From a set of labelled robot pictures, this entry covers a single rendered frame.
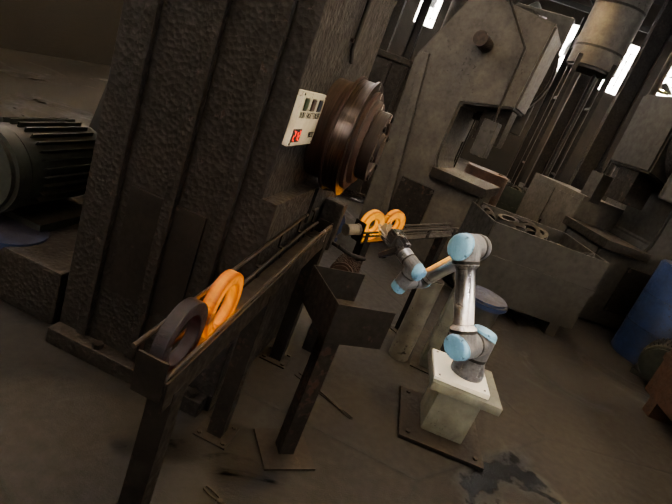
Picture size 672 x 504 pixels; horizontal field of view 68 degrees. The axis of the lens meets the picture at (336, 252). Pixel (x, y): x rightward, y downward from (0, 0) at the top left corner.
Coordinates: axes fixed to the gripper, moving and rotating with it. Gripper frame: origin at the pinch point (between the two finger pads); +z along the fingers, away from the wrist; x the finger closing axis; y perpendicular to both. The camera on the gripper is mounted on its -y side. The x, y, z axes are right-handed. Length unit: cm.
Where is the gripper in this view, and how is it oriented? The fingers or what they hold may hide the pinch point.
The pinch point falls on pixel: (379, 226)
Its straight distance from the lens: 249.8
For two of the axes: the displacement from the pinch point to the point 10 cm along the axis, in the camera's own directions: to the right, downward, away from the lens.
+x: -7.2, -0.3, -6.9
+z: -4.7, -7.2, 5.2
